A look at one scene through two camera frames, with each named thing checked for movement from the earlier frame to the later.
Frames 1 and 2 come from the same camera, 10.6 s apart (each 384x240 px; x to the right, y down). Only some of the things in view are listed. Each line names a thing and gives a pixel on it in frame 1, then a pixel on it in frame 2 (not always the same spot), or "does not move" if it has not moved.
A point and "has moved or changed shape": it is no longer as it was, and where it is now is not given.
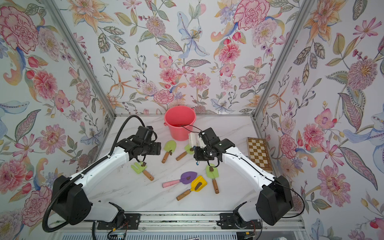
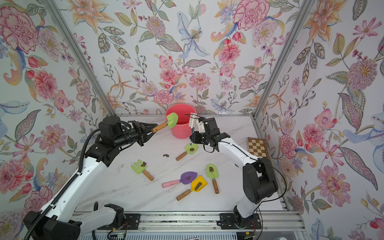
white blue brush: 194,140 has moved or changed shape
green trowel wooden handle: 213,173 does not move
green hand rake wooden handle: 141,168 does not move
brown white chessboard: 258,153 does not move
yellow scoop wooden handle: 197,185 does not move
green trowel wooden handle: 188,149 does not move
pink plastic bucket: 180,119 does not move
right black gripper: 199,156 → 196,139
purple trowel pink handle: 186,178 does not move
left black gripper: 157,148 → 143,138
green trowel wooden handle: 169,145 → 172,120
